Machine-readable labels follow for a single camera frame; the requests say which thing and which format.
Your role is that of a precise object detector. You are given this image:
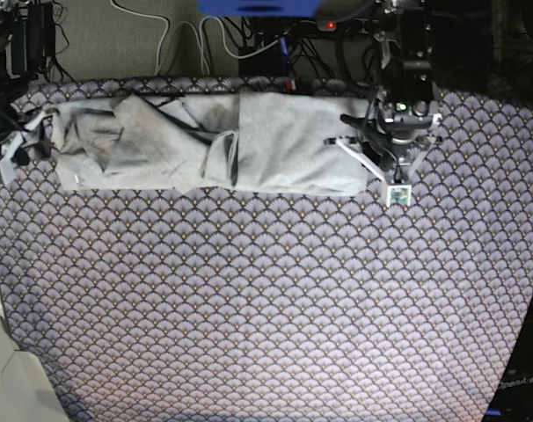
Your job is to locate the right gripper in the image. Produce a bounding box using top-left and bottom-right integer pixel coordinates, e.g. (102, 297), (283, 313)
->
(0, 108), (55, 185)

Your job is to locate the fan patterned tablecloth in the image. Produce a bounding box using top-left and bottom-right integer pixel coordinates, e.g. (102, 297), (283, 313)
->
(0, 92), (533, 421)

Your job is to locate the light grey T-shirt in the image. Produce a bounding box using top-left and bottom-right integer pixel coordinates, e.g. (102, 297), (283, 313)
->
(52, 92), (369, 197)

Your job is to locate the black power adapter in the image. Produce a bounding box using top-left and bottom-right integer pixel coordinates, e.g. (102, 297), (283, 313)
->
(11, 1), (55, 77)

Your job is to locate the white cable on floor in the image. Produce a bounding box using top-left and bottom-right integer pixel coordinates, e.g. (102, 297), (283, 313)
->
(110, 0), (281, 76)

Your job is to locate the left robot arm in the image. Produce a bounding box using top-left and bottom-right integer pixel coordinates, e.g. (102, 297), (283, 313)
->
(330, 1), (442, 207)

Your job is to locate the black power strip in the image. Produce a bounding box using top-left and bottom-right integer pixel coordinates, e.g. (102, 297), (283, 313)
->
(316, 18), (379, 35)

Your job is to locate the beige plastic bin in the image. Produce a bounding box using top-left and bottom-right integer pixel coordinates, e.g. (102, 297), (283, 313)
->
(0, 317), (69, 421)

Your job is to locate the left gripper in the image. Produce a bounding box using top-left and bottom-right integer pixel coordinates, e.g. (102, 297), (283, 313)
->
(325, 109), (442, 207)

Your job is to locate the red black table clamp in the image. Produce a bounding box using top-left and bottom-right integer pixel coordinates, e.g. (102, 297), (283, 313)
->
(284, 78), (300, 94)

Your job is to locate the black box on floor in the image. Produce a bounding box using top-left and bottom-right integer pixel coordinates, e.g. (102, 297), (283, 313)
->
(238, 45), (287, 77)

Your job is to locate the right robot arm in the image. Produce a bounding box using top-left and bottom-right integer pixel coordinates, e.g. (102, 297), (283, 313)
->
(0, 1), (55, 185)

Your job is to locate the blue box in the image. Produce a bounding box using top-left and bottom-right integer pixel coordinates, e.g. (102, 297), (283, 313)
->
(198, 0), (321, 18)

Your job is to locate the black OpenArm case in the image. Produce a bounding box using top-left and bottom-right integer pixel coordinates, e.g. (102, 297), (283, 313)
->
(483, 296), (533, 421)

